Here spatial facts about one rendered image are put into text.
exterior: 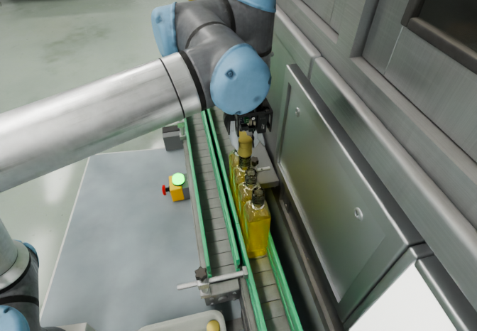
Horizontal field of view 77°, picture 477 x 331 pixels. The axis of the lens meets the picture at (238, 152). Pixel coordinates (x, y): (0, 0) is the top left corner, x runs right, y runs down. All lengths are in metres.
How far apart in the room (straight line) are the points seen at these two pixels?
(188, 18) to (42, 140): 0.23
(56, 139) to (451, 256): 0.43
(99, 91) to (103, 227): 0.86
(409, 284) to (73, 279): 0.92
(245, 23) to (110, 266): 0.85
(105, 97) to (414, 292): 0.44
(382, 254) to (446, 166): 0.17
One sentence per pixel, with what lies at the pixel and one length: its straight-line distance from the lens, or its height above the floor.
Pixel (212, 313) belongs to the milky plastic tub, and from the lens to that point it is 0.87.
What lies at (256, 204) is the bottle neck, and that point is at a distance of 0.68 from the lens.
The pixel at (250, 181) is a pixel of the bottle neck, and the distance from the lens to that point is 0.70.
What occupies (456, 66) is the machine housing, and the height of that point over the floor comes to 1.51.
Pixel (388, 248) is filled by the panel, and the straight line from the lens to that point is 0.49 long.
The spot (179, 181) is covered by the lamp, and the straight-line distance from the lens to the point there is 1.08.
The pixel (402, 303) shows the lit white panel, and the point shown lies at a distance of 0.51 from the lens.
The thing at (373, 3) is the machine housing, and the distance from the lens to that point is 0.52.
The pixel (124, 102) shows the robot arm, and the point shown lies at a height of 1.49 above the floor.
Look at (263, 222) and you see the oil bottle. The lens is 0.72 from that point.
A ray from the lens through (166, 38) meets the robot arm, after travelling 0.45.
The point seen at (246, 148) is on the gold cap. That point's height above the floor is 1.18.
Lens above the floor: 1.67
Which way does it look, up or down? 45 degrees down
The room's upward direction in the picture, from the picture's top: straight up
